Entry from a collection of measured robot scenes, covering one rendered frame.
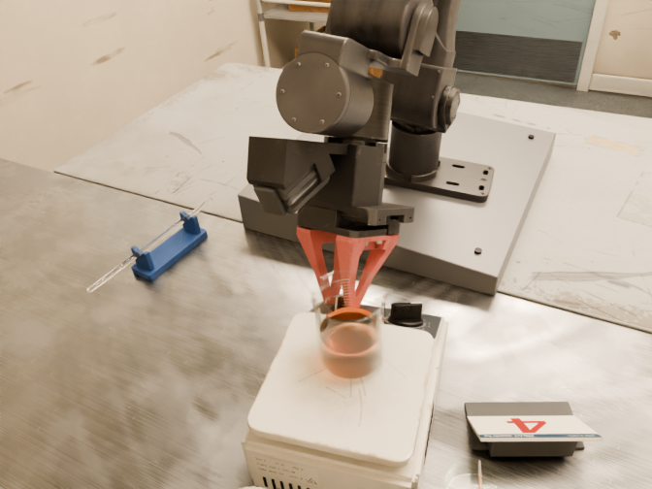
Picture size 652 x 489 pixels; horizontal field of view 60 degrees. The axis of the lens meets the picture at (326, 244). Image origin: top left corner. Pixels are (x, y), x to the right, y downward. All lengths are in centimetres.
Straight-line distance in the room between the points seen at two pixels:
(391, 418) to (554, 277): 32
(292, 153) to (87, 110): 171
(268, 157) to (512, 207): 37
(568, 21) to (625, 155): 246
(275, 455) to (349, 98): 26
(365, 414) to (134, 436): 23
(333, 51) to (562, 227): 42
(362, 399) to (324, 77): 23
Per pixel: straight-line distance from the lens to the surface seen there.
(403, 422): 41
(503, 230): 67
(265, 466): 45
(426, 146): 69
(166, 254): 71
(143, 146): 99
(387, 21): 48
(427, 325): 53
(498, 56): 347
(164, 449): 54
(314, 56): 42
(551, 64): 343
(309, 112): 42
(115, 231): 80
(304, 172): 43
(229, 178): 85
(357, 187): 46
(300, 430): 41
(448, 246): 64
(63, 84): 203
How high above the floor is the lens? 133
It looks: 38 degrees down
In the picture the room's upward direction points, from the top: 5 degrees counter-clockwise
